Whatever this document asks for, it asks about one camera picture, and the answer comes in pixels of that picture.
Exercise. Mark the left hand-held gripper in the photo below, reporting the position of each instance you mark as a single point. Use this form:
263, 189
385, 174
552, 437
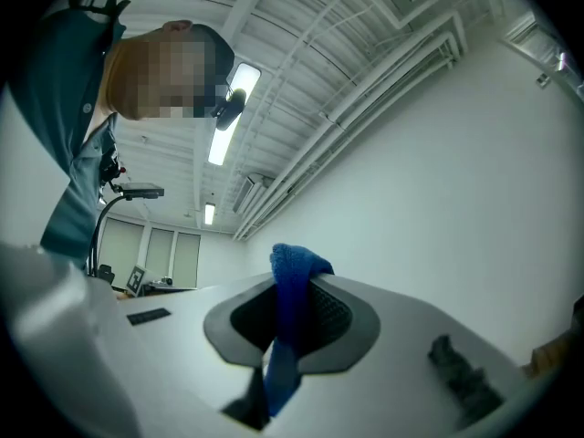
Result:
135, 281

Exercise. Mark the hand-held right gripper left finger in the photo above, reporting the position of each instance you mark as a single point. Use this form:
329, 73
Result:
173, 358

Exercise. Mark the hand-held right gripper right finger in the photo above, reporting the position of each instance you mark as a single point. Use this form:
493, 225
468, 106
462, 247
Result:
392, 381

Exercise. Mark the blue cleaning cloth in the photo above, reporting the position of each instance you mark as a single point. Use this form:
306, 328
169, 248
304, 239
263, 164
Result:
292, 290

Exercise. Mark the white window blind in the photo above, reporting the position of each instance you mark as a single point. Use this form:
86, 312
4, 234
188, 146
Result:
159, 253
187, 258
121, 249

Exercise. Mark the black chest-mounted monitor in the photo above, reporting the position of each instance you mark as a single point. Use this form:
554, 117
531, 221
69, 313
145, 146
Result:
143, 192

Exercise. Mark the short ceiling light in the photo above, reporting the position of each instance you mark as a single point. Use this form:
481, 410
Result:
209, 213

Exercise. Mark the white air conditioner unit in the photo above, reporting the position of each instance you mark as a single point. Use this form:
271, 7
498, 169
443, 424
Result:
246, 192

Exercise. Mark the long ceiling light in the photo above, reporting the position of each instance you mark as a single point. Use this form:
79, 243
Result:
221, 144

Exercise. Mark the person's teal shirt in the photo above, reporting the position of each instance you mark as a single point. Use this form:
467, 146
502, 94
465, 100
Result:
50, 107

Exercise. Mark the person's head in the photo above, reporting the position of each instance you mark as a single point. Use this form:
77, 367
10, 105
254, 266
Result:
137, 76

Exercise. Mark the bundle of white ceiling pipes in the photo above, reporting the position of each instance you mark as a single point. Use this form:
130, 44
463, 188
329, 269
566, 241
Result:
388, 91

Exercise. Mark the black head-mounted camera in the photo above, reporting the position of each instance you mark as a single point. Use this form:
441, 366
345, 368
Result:
228, 112

